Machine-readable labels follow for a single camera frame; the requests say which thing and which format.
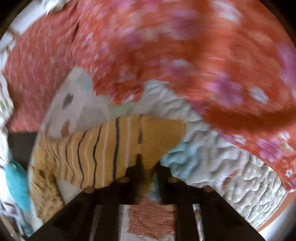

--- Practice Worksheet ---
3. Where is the turquoise small pillow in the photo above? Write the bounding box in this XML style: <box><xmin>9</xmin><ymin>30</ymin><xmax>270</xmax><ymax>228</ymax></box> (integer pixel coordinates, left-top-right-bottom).
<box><xmin>4</xmin><ymin>161</ymin><xmax>31</xmax><ymax>212</ymax></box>

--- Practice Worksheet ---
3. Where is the orange floral fabric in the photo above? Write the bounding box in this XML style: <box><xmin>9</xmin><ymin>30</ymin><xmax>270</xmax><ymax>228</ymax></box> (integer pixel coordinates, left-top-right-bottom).
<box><xmin>3</xmin><ymin>1</ymin><xmax>295</xmax><ymax>191</ymax></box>

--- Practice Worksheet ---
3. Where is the yellow striped knit sweater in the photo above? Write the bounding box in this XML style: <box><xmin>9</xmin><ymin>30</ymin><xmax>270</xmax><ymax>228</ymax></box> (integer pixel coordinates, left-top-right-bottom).
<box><xmin>30</xmin><ymin>115</ymin><xmax>186</xmax><ymax>222</ymax></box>

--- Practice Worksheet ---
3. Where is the white patchwork heart quilt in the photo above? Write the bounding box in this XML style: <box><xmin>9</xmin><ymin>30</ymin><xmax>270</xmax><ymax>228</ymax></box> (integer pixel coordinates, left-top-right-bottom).
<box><xmin>29</xmin><ymin>68</ymin><xmax>287</xmax><ymax>228</ymax></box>

